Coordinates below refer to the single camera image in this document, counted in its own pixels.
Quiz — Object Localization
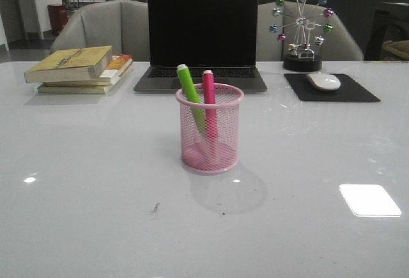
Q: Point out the grey armchair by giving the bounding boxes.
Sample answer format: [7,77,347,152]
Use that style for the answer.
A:
[50,0,150,61]
[256,3,363,61]

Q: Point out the brown cushion at right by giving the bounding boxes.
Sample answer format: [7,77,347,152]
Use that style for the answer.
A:
[382,40,409,61]

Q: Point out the grey open laptop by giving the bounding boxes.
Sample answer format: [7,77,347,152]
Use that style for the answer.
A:
[134,0,267,93]

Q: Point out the black mouse pad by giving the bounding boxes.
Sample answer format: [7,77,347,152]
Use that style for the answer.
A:
[284,73,380,102]

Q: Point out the pink mesh pen holder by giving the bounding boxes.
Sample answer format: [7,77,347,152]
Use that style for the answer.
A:
[176,83,244,174]

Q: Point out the ferris wheel desk ornament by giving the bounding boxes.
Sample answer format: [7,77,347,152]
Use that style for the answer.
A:
[268,0,335,72]

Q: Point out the orange middle book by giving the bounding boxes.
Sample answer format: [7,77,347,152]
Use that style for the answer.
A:
[43,54,132,87]

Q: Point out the red trash bin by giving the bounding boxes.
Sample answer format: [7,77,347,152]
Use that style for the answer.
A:
[47,4,68,36]

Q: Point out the pink highlighter pen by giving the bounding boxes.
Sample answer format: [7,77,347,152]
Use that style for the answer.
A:
[203,70,218,160]

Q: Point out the green highlighter pen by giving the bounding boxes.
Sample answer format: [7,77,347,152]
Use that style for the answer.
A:
[176,64,206,137]

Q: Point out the yellow top book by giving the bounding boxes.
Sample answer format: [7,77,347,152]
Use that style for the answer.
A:
[24,45,112,83]

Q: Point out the grey right armchair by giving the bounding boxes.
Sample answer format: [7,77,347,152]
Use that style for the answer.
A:
[256,3,363,61]

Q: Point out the white computer mouse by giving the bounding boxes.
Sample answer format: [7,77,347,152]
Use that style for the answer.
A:
[306,72,341,91]

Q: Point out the grey left armchair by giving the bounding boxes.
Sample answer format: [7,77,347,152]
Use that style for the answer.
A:
[50,0,150,61]

